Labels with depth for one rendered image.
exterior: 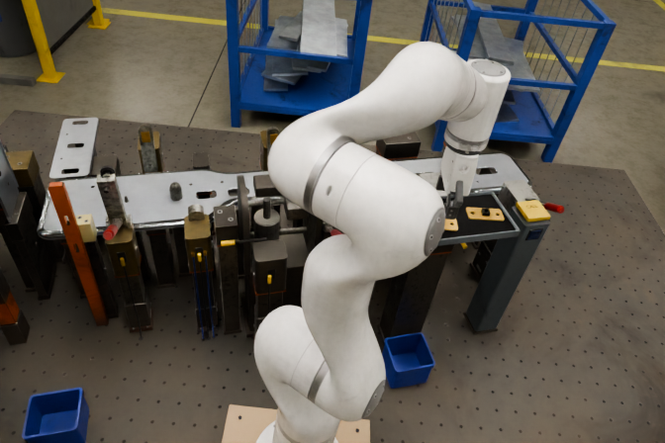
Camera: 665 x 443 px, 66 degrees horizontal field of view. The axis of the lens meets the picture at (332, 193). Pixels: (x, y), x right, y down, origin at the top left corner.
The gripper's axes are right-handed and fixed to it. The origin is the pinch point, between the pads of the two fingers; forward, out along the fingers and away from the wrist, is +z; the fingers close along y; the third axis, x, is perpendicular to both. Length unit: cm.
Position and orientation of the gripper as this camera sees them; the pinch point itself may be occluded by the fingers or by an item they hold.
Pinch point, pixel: (445, 200)
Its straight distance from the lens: 114.6
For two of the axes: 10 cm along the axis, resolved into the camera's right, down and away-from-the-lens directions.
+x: -9.9, -1.0, -0.3
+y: 0.4, -6.5, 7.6
